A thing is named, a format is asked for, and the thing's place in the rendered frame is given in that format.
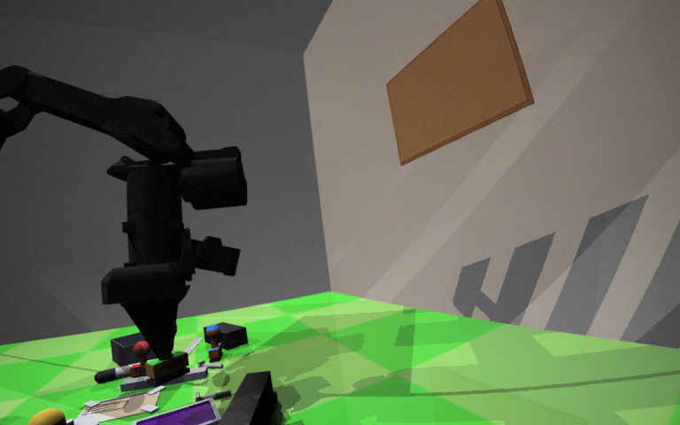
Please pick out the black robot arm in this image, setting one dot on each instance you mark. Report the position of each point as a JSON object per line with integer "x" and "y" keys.
{"x": 206, "y": 179}

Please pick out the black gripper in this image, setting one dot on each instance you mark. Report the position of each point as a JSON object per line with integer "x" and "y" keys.
{"x": 152, "y": 284}

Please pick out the brown stamp with blue top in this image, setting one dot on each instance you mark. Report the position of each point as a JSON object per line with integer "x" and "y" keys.
{"x": 215, "y": 352}

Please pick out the white flat bar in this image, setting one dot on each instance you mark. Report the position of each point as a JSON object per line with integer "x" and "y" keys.
{"x": 193, "y": 345}

